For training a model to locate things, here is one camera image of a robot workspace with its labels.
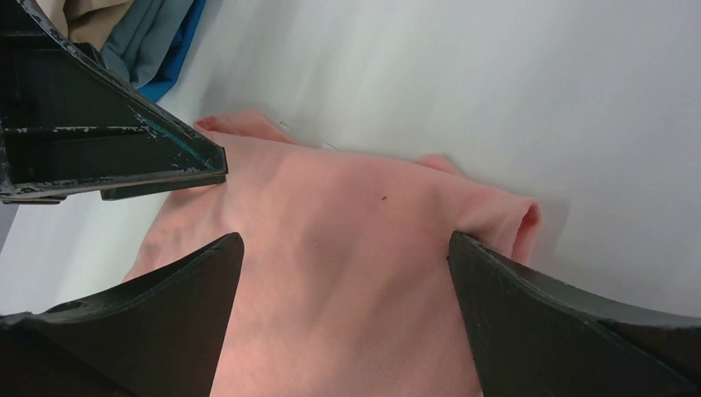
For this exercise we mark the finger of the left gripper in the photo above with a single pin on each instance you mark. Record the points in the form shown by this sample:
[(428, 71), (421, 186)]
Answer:
[(70, 126)]

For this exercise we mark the folded grey-blue t shirt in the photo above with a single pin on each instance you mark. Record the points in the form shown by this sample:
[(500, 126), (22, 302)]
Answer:
[(139, 43)]

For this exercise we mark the folded blue t shirt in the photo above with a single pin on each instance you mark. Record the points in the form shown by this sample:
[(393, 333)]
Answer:
[(169, 70)]

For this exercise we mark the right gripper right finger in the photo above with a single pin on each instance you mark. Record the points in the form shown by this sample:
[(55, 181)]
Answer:
[(533, 335)]

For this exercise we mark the folded beige t shirt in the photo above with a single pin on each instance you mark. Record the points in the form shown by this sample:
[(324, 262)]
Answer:
[(85, 21)]

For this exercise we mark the pink t shirt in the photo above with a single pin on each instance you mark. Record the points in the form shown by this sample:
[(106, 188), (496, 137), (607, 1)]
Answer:
[(345, 288)]

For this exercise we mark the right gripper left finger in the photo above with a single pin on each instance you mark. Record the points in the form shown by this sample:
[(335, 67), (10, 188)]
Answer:
[(160, 334)]

